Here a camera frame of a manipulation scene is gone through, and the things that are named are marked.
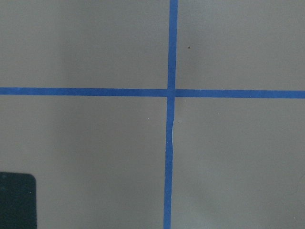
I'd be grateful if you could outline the grey laptop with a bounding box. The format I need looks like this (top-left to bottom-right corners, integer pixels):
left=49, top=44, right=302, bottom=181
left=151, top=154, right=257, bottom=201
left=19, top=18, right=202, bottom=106
left=0, top=172, right=37, bottom=229

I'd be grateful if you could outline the blue tape line lengthwise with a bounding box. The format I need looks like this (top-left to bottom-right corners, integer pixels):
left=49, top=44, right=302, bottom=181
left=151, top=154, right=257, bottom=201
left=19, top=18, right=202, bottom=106
left=163, top=0, right=178, bottom=229

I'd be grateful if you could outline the blue tape line crosswise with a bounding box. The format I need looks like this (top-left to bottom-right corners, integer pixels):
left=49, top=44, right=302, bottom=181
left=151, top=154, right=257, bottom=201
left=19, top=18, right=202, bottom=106
left=0, top=87, right=305, bottom=99

